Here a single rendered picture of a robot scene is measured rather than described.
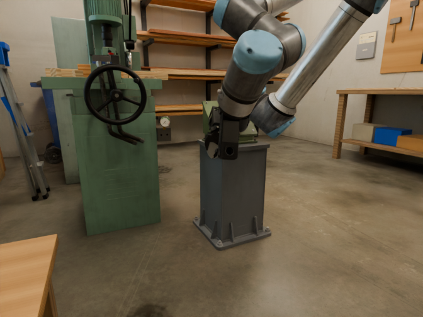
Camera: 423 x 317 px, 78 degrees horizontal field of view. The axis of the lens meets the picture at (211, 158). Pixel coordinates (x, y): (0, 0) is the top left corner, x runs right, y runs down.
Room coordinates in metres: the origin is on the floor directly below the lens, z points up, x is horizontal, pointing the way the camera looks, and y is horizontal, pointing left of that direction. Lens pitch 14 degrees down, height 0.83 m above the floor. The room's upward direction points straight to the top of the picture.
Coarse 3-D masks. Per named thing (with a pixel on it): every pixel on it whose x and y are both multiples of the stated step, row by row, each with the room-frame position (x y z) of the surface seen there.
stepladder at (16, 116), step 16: (0, 48) 1.91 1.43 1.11; (0, 64) 1.91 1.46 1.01; (0, 80) 1.90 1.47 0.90; (16, 96) 2.10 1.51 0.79; (16, 112) 1.92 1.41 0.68; (16, 144) 1.90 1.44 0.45; (32, 144) 2.07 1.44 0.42; (32, 160) 1.92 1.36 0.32; (32, 176) 2.07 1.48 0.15; (32, 192) 1.91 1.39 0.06
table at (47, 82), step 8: (48, 80) 1.36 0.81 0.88; (56, 80) 1.37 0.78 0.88; (64, 80) 1.38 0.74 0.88; (72, 80) 1.40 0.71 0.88; (80, 80) 1.41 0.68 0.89; (128, 80) 1.51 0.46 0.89; (144, 80) 1.54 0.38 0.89; (152, 80) 1.56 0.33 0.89; (160, 80) 1.57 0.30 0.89; (48, 88) 1.35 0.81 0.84; (56, 88) 1.37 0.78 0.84; (64, 88) 1.38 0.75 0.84; (72, 88) 1.40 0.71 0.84; (80, 88) 1.41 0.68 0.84; (96, 88) 1.35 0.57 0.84; (120, 88) 1.40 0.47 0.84; (128, 88) 1.50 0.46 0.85; (136, 88) 1.52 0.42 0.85; (152, 88) 1.56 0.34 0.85; (160, 88) 1.57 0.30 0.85
